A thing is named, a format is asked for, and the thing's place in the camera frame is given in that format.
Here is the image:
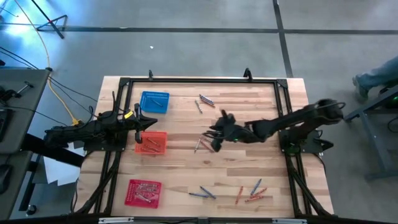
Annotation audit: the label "dark grey metal table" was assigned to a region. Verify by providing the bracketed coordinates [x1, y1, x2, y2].
[343, 81, 398, 181]

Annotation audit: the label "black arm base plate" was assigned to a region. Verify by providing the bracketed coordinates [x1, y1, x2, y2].
[277, 127, 325, 154]
[83, 126, 129, 152]

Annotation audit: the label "orange plastic basket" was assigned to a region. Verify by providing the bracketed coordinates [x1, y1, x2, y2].
[134, 131, 168, 156]

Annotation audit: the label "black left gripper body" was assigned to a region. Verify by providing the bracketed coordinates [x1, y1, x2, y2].
[132, 104, 143, 144]

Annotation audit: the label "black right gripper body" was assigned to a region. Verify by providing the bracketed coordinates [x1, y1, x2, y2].
[214, 113, 251, 144]

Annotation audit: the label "red plastic basket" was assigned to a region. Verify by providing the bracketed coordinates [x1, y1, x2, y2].
[124, 179, 163, 210]

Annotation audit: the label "black keyboard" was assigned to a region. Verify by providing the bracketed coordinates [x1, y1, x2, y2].
[0, 108, 14, 134]

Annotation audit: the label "black tripod stand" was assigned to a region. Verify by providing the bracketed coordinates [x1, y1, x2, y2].
[30, 0, 68, 40]

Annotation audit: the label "blue plastic basket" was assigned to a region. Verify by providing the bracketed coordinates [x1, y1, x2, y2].
[139, 90, 170, 114]

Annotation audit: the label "black computer mouse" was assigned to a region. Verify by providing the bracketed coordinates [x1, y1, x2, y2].
[0, 164, 12, 194]

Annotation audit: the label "black clamp tool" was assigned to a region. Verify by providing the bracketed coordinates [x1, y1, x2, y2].
[0, 80, 34, 101]

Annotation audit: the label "yellow cable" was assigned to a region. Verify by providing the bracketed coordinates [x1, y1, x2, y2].
[14, 0, 82, 127]

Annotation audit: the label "silver bracket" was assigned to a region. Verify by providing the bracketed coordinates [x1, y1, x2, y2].
[98, 217, 134, 224]
[272, 218, 308, 224]

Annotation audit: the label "white paper sheets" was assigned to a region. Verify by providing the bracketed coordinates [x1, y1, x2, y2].
[42, 141, 85, 187]

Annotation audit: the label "grey desk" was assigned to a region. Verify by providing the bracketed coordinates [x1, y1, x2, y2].
[0, 67, 50, 220]

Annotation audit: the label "person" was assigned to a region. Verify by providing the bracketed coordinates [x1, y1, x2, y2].
[352, 55, 398, 101]

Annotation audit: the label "black floor cable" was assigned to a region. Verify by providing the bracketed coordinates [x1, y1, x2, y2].
[0, 45, 99, 103]

